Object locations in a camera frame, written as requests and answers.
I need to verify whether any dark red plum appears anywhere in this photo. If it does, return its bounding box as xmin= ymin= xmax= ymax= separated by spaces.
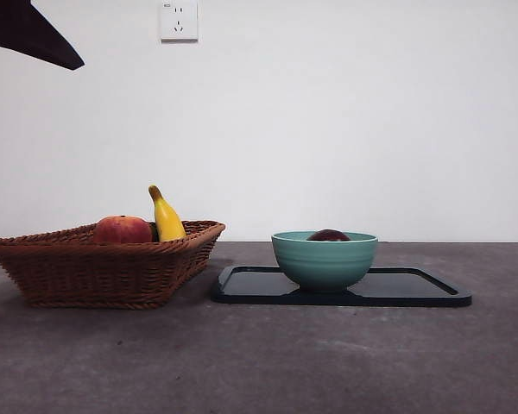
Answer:
xmin=306 ymin=229 xmax=352 ymax=242

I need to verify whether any teal ribbed bowl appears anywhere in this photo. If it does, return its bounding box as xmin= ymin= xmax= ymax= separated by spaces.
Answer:
xmin=270 ymin=230 xmax=379 ymax=295

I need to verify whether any red orange peach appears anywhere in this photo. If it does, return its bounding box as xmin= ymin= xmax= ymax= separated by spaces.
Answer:
xmin=92 ymin=214 xmax=154 ymax=245

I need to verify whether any yellow banana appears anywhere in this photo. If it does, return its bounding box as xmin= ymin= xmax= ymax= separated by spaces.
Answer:
xmin=148 ymin=185 xmax=187 ymax=242

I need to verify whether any brown wicker basket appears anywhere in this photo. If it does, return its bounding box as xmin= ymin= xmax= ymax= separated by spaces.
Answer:
xmin=0 ymin=220 xmax=226 ymax=311

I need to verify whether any black rectangular tray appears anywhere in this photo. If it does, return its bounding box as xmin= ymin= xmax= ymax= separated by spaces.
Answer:
xmin=210 ymin=265 xmax=473 ymax=308

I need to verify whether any white wall socket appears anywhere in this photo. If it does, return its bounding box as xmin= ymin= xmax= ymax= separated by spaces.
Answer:
xmin=159 ymin=1 xmax=199 ymax=44

